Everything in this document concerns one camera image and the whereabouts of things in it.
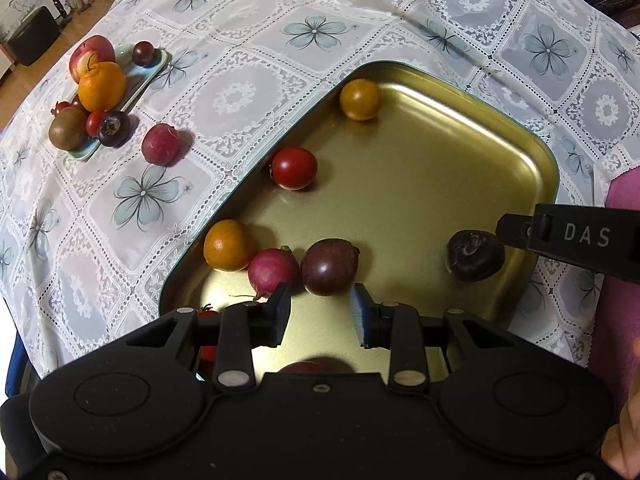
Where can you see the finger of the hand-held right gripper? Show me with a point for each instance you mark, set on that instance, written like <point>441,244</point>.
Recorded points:
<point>515,232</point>

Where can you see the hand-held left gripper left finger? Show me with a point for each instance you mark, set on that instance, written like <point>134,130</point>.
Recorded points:
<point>277,317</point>

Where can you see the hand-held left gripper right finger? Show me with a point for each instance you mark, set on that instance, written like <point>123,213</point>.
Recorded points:
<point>358,317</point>

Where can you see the dark wrinkled mangosteen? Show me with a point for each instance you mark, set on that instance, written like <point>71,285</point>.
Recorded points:
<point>475,256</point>

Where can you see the round red radish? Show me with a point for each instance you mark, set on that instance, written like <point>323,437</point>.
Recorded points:
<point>270,271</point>
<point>162,144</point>

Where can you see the dark purple passion fruit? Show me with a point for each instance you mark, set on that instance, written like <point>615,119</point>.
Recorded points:
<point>330,266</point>

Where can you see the dark red plum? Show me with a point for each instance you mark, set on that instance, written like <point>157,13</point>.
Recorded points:
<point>315,366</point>

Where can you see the small orange tangerine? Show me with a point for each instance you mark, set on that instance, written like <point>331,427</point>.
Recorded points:
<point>229,245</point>
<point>360,99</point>

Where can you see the gold metal tray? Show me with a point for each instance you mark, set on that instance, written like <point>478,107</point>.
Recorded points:
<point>425,170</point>

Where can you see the person's right hand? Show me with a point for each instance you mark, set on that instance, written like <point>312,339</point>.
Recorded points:
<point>625,440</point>

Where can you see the magenta cushion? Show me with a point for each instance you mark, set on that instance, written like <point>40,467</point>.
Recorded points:
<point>625,310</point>

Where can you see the white lace floral tablecloth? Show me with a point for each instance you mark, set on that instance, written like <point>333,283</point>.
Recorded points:
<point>250,60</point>

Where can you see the small red cherry tomato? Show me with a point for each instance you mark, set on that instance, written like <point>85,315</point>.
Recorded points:
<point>94,123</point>

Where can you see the pale green rectangular plate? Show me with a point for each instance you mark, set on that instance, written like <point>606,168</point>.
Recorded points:
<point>150,72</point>

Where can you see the brown kiwi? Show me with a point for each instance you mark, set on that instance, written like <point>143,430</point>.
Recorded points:
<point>66,129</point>

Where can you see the large orange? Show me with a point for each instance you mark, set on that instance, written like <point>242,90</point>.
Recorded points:
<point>101,86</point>

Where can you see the dark purple plum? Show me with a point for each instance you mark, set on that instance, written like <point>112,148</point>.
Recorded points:
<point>143,54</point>

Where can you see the tiny red pomegranate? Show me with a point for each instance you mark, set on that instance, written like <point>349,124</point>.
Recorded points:
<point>61,107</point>

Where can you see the red apple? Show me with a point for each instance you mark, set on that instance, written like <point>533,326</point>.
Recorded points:
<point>90,55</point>

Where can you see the black box stool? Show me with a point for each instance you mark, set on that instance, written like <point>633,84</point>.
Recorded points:
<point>35,37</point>

